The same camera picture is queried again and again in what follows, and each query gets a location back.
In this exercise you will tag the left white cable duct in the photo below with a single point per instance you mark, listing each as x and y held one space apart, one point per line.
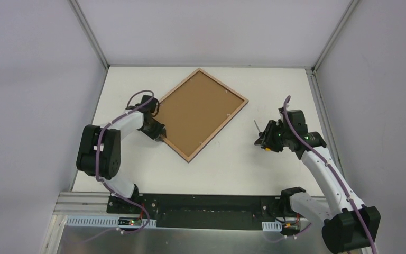
109 221

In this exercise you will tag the white cable duct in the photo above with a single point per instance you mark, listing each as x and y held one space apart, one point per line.
271 226
109 221

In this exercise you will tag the black yellow screwdriver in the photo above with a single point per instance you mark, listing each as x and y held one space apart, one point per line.
259 131

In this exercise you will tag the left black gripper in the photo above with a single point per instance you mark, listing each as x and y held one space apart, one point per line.
157 130

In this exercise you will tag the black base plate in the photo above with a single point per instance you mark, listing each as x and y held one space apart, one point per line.
221 212

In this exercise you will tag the blue wooden picture frame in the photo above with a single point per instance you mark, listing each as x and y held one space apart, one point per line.
195 111

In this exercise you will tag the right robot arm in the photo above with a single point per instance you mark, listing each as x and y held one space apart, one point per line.
346 222

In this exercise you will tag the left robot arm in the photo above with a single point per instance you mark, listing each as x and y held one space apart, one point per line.
99 154

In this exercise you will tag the right white cable duct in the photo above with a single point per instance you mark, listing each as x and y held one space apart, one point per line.
271 226

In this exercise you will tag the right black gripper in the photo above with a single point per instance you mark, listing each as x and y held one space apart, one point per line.
268 135

